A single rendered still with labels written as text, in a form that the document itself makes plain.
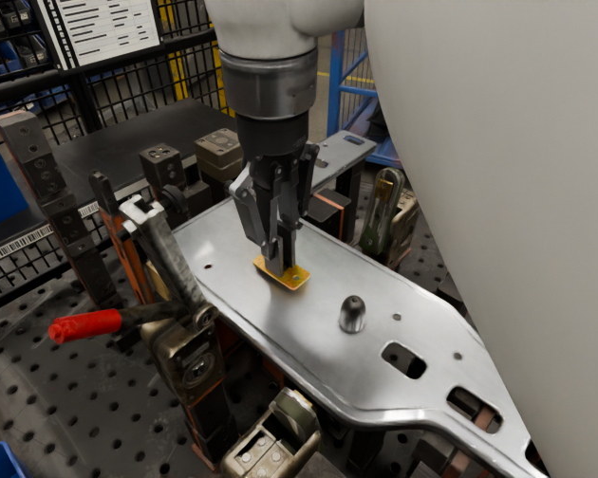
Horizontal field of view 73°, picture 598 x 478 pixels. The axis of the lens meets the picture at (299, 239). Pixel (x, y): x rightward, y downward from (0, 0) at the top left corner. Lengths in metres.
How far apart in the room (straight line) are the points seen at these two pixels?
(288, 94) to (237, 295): 0.29
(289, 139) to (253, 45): 0.10
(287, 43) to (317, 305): 0.33
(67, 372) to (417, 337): 0.68
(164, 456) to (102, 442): 0.12
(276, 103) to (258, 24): 0.07
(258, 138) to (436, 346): 0.32
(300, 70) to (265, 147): 0.08
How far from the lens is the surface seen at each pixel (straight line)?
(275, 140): 0.40
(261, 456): 0.38
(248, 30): 0.35
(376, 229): 0.62
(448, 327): 0.55
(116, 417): 0.86
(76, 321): 0.40
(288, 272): 0.56
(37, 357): 1.00
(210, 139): 0.78
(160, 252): 0.38
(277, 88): 0.37
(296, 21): 0.35
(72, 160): 0.87
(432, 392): 0.50
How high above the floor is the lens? 1.43
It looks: 43 degrees down
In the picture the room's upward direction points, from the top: straight up
